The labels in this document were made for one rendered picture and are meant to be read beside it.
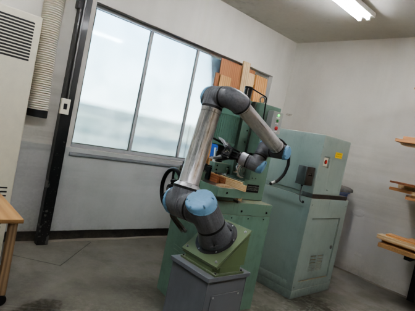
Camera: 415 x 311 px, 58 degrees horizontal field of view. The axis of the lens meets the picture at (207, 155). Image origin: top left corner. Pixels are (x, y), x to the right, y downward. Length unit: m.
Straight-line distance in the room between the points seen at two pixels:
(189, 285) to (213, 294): 0.13
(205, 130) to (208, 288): 0.79
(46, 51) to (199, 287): 2.14
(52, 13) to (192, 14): 1.54
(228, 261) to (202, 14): 2.97
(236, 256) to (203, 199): 0.34
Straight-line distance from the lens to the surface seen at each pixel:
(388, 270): 4.56
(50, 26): 3.25
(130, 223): 4.01
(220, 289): 1.96
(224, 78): 4.31
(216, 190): 2.41
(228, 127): 2.62
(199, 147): 1.98
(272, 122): 2.75
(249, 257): 2.83
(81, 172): 3.60
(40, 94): 3.20
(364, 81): 4.84
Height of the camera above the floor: 1.21
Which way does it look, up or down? 3 degrees down
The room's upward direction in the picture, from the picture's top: 12 degrees clockwise
